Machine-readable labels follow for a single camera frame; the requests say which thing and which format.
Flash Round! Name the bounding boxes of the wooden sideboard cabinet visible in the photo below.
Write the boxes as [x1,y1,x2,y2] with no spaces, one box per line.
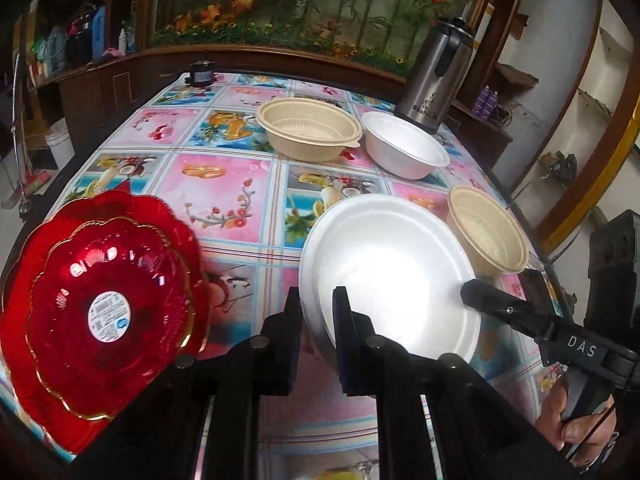
[29,43,514,172]

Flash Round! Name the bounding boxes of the stainless steel thermos jug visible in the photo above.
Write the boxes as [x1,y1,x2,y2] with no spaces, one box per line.
[394,18,474,133]

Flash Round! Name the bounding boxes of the large red glass plate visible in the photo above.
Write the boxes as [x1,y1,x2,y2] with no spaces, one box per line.
[1,188,213,455]

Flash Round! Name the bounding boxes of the person's right hand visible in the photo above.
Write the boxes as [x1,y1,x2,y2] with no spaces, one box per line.
[535,378,616,468]

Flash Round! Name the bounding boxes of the white foam plate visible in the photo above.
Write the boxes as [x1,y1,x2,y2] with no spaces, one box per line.
[298,194,482,368]

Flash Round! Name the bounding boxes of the purple bottles on shelf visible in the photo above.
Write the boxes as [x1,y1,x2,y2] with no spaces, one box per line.
[472,86,498,120]

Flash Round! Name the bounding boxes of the blue plastic bottle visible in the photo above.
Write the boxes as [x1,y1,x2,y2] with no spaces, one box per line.
[91,6,105,62]

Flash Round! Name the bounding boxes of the small beige plastic bowl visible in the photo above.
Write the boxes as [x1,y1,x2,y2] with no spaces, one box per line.
[446,185,528,278]

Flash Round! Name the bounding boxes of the white foam bowl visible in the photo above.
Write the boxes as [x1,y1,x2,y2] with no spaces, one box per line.
[361,112,450,180]

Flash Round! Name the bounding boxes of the flower mural panel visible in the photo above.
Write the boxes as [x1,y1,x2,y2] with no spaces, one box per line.
[151,0,476,77]

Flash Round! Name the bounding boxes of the large beige plastic bowl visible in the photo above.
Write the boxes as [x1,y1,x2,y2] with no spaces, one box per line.
[256,98,362,162]

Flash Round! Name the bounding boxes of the small red glass plate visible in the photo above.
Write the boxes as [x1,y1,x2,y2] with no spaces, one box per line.
[27,218,194,422]

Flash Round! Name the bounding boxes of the white plastic bucket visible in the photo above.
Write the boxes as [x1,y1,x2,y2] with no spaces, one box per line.
[46,118,75,170]

